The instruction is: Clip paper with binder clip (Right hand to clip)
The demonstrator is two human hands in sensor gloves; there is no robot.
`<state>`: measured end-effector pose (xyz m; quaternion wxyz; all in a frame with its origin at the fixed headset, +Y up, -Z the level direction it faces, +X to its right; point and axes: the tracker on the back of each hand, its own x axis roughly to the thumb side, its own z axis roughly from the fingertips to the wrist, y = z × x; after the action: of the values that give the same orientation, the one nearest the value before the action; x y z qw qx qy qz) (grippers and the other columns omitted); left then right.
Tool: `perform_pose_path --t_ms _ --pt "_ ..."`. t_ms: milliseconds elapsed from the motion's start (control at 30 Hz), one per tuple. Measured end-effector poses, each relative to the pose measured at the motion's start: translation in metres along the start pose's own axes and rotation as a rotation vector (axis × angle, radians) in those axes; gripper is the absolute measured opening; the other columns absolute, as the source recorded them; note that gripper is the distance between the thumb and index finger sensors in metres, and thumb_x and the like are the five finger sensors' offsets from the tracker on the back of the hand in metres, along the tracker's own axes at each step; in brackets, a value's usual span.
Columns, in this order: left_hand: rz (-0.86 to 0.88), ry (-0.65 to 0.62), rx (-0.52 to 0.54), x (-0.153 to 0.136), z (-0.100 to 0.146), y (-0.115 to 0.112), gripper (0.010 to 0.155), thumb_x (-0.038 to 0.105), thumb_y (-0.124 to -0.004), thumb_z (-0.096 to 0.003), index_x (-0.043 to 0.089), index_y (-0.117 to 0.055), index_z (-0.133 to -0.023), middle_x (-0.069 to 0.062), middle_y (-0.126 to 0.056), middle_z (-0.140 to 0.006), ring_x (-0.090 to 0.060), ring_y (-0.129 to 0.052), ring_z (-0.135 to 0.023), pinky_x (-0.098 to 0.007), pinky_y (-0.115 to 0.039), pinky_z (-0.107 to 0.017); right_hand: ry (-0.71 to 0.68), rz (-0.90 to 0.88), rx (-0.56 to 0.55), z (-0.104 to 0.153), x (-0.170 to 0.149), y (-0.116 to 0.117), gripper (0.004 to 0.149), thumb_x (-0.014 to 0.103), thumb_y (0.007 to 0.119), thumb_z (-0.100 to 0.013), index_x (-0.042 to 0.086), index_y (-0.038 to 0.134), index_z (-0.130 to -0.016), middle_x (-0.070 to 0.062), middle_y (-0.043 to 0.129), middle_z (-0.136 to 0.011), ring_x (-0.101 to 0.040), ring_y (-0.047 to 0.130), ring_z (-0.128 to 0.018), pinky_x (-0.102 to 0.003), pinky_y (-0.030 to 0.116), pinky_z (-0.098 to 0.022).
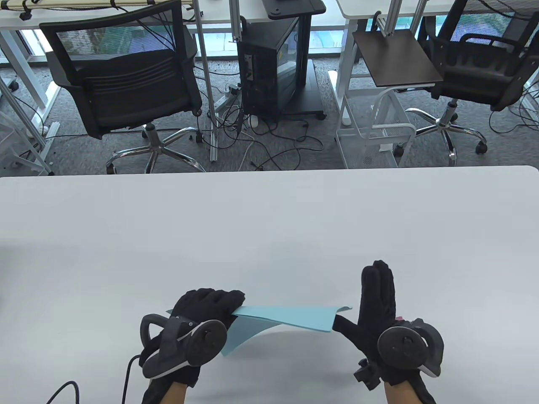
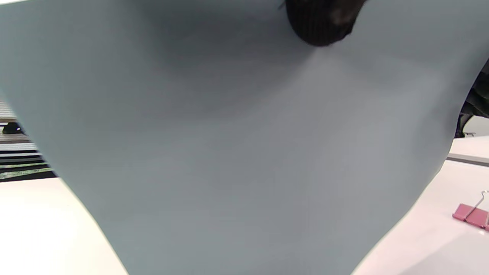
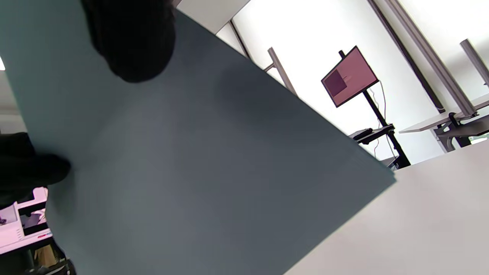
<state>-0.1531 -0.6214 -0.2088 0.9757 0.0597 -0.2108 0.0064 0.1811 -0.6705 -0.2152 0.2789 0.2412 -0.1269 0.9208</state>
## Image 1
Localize black computer tower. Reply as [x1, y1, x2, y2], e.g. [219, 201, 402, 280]
[237, 16, 310, 120]

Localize black floor cables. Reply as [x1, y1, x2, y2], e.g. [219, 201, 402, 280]
[194, 63, 325, 171]

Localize black cables under chair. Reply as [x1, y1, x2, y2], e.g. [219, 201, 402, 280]
[488, 78, 539, 135]

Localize white desk with clamp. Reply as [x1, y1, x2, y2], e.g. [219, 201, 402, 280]
[328, 0, 468, 127]

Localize grey right hand tracker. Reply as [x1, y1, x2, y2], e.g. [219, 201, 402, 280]
[377, 319, 445, 377]

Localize grey hand tracker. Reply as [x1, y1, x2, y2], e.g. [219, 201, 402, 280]
[377, 319, 445, 377]
[140, 314, 228, 379]

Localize light blue paper sheet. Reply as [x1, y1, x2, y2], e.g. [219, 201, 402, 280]
[221, 318, 283, 357]
[166, 305, 353, 333]

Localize black office chair with armrests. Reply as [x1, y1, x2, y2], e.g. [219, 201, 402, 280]
[405, 0, 539, 167]

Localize person's right hand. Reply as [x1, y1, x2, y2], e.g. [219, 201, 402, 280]
[333, 260, 426, 385]

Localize black rolling stand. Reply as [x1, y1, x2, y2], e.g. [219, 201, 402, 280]
[262, 0, 327, 122]

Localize white power strip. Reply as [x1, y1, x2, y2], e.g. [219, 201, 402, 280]
[214, 83, 241, 113]

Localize person's left hand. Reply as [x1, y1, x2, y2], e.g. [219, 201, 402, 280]
[141, 288, 246, 388]

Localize dark brown board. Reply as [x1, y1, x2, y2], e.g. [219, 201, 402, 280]
[352, 29, 444, 88]

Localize white wire mesh cart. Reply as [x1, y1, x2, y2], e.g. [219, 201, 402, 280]
[336, 86, 417, 169]

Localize aluminium profile post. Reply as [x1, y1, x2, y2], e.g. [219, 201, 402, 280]
[192, 0, 220, 162]

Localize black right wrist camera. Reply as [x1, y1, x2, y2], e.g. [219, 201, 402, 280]
[354, 358, 382, 386]

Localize grey left hand tracker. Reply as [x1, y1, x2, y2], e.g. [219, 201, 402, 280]
[140, 314, 228, 379]

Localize person's right forearm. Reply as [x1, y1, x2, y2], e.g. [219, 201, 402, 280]
[381, 375, 436, 404]

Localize black left glove cable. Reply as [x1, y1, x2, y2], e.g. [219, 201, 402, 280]
[46, 355, 142, 404]

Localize black mesh office chair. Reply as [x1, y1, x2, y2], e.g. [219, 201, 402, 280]
[39, 0, 207, 174]

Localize person's left forearm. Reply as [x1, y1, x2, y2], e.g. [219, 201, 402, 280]
[141, 379, 198, 404]

